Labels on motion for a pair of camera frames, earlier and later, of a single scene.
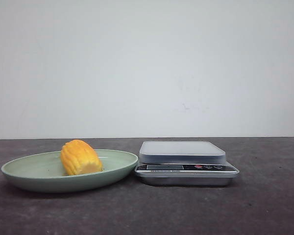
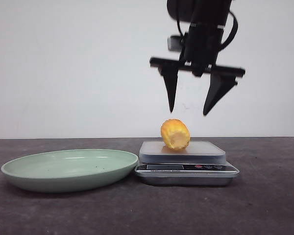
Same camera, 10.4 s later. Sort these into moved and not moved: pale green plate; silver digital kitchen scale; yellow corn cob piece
Moved: yellow corn cob piece
Not moved: silver digital kitchen scale; pale green plate
